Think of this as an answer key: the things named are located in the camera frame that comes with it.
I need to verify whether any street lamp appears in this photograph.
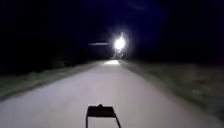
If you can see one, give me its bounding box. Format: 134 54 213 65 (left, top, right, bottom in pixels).
111 32 128 61

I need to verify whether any grass verge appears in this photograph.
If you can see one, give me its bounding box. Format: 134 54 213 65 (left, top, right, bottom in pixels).
0 61 105 102
119 59 224 122

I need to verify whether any pale paved path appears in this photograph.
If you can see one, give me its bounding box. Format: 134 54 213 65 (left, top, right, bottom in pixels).
0 59 224 128

